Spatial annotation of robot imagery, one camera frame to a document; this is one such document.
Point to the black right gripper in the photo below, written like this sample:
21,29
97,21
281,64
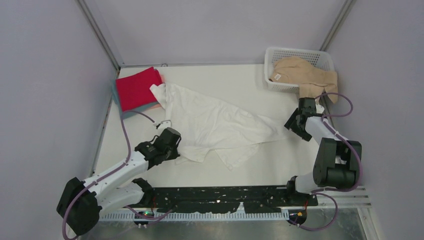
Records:
292,124

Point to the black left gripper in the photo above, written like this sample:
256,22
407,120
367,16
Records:
174,154

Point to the white t-shirt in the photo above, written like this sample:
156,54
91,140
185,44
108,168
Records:
208,124

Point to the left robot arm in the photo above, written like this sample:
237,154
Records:
83,202

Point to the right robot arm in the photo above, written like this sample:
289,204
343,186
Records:
337,166

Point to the beige t-shirt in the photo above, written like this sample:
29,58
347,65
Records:
312,81

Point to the teal folded t-shirt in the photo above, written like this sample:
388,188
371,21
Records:
116,99

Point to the pink folded t-shirt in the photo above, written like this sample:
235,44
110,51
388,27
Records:
155,106

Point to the red folded t-shirt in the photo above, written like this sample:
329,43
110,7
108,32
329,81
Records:
134,91

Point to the white plastic basket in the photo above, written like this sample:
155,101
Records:
319,59

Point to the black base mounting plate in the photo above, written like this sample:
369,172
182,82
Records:
224,199

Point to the white slotted cable duct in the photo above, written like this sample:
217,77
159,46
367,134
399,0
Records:
239,215

